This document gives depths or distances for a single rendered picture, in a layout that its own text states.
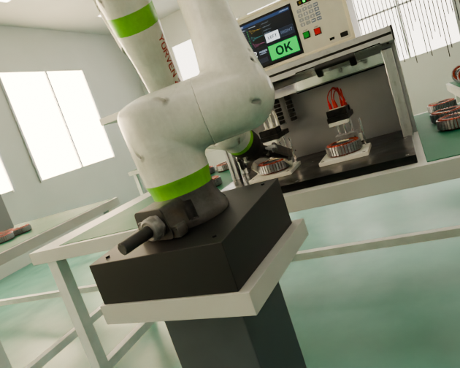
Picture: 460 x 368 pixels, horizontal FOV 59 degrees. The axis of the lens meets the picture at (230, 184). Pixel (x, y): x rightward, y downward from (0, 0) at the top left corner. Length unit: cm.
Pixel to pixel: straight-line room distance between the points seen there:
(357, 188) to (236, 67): 52
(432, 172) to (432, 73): 668
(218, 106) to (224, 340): 42
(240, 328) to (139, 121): 41
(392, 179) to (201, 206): 54
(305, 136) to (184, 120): 96
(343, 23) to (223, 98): 82
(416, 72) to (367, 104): 616
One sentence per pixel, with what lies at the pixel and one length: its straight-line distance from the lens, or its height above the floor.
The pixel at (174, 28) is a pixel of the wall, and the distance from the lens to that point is 882.
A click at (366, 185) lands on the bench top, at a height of 73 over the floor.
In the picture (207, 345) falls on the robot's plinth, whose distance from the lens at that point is 83.
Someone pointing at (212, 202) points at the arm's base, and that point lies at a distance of 76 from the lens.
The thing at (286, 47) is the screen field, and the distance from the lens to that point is 150.
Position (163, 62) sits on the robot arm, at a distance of 106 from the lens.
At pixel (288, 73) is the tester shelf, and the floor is 108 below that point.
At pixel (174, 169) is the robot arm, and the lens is 73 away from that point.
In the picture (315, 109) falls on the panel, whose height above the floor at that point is 93.
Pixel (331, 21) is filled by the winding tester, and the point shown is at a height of 119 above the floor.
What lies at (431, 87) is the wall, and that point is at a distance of 776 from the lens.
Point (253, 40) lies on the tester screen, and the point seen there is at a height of 123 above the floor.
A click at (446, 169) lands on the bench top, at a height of 73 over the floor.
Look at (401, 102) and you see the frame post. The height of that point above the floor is 88.
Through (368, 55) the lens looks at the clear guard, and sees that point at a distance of 120.
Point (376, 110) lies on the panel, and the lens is 158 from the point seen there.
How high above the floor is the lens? 100
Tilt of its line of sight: 9 degrees down
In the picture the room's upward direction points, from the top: 18 degrees counter-clockwise
